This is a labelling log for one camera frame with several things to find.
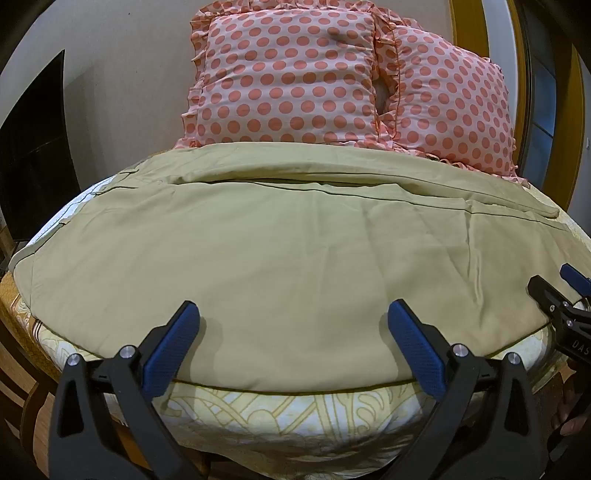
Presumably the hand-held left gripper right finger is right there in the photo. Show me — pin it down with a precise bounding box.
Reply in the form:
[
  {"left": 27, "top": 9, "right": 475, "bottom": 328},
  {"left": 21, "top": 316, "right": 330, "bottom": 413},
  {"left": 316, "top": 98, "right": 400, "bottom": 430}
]
[{"left": 387, "top": 299, "right": 551, "bottom": 480}]

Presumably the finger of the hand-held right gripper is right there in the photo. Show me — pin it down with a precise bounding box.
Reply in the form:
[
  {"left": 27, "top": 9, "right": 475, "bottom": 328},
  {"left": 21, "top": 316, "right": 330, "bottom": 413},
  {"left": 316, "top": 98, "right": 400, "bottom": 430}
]
[
  {"left": 560, "top": 263, "right": 591, "bottom": 298},
  {"left": 529, "top": 275, "right": 587, "bottom": 324}
]

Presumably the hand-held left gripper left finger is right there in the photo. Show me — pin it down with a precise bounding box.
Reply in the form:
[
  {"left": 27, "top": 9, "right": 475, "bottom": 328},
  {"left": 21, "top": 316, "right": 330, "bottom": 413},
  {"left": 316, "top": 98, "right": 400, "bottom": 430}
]
[{"left": 48, "top": 300, "right": 202, "bottom": 480}]

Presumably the person's right hand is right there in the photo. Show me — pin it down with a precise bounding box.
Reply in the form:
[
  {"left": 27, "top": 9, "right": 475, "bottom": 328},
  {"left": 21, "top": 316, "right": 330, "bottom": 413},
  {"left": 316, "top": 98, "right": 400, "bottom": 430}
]
[{"left": 549, "top": 383, "right": 591, "bottom": 437}]

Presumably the yellow patterned bed sheet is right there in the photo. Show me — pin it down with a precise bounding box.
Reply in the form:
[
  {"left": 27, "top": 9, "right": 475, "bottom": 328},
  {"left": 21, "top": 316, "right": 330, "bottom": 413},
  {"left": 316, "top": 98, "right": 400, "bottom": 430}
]
[{"left": 0, "top": 173, "right": 591, "bottom": 462}]

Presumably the pink polka dot pillow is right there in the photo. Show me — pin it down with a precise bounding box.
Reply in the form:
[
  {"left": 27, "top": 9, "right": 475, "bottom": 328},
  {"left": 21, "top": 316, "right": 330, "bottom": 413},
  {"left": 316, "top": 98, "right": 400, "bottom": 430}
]
[
  {"left": 173, "top": 0, "right": 404, "bottom": 151},
  {"left": 369, "top": 18, "right": 529, "bottom": 188}
]

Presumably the wooden door frame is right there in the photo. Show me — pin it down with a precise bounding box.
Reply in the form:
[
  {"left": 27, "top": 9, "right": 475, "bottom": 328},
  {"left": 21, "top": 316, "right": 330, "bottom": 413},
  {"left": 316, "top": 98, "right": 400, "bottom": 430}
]
[{"left": 450, "top": 0, "right": 591, "bottom": 217}]

